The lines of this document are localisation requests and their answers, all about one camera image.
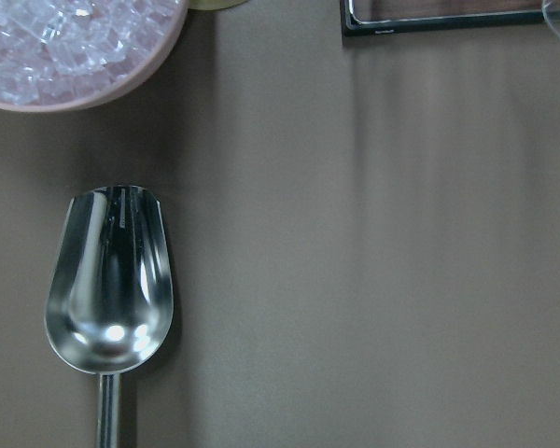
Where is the black digital scale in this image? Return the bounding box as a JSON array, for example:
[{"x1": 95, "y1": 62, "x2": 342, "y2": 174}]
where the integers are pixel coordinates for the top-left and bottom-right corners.
[{"x1": 340, "y1": 0, "x2": 543, "y2": 36}]

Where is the pink bowl of ice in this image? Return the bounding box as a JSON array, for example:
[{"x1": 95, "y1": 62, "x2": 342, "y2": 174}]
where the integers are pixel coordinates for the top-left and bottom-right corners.
[{"x1": 0, "y1": 1, "x2": 189, "y2": 113}]

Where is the metal ice scoop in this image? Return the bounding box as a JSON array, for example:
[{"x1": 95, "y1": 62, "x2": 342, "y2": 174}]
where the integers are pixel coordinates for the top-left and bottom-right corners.
[{"x1": 44, "y1": 186, "x2": 174, "y2": 447}]

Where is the yellow-green round object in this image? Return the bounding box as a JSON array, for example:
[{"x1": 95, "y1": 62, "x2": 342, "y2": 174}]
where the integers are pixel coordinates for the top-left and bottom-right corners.
[{"x1": 189, "y1": 0, "x2": 246, "y2": 11}]

